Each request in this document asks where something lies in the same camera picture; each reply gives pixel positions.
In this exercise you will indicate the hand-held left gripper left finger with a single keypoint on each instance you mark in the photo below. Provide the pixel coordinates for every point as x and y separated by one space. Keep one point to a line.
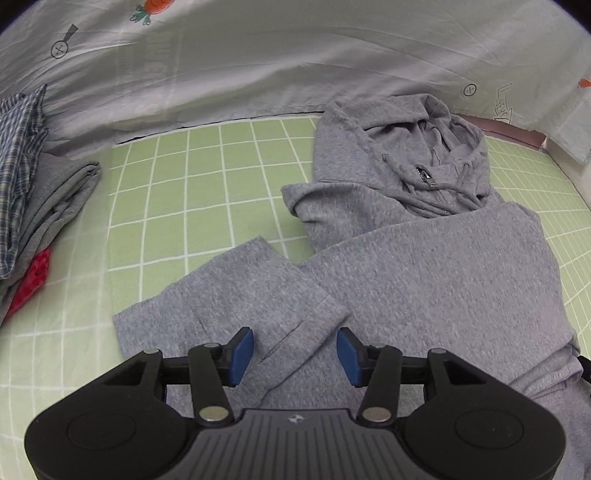
242 356

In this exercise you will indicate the red checked cloth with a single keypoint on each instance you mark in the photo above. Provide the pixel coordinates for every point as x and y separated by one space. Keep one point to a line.
34 277

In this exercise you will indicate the grey zip hoodie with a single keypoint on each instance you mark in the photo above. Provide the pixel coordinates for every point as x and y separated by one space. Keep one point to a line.
415 277

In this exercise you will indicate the grey printed quilt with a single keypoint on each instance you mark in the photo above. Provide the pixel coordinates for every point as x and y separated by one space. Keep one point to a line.
277 60

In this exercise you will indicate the folded grey garment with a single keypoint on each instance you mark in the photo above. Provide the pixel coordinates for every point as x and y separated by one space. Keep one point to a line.
55 194

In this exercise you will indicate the brown bed edge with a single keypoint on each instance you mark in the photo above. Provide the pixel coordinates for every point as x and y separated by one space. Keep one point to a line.
508 131

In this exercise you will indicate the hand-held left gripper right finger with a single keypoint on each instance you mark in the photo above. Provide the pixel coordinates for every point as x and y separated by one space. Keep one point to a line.
348 357

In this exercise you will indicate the blue plaid shirt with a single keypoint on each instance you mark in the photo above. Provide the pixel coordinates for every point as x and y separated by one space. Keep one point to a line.
18 161

